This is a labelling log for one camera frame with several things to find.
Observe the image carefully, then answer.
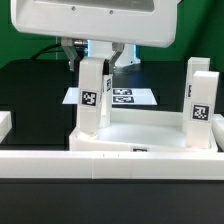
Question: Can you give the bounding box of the white fence block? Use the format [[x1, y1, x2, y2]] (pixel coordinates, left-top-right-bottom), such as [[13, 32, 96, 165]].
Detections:
[[212, 114, 224, 151], [0, 111, 12, 143]]

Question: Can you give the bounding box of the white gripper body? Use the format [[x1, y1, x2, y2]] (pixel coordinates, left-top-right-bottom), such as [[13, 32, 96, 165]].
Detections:
[[10, 0, 177, 48]]

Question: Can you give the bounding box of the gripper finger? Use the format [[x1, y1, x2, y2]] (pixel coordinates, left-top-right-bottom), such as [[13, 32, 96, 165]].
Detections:
[[61, 37, 80, 72], [103, 42, 124, 75]]

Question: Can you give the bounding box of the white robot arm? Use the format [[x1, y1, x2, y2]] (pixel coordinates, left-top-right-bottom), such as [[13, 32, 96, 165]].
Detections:
[[10, 0, 179, 69]]

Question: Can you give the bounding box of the fiducial marker sheet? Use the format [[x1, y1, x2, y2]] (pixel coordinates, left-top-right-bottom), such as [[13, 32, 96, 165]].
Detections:
[[63, 87, 157, 105]]

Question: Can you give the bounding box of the white left fence block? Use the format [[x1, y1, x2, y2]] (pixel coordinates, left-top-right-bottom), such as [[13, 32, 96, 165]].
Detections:
[[0, 111, 12, 143]]

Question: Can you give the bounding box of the black cable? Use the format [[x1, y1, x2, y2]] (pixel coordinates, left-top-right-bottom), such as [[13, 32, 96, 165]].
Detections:
[[30, 43, 68, 61]]

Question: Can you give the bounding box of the white desk tabletop tray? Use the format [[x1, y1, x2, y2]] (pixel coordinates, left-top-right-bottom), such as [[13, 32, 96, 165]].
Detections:
[[69, 108, 218, 153]]

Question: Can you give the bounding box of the white right fence block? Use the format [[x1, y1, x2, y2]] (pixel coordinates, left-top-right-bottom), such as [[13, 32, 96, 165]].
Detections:
[[212, 114, 224, 151]]

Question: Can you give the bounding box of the white front fence bar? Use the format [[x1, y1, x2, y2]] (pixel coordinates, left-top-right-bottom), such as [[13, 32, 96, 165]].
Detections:
[[0, 150, 224, 180]]

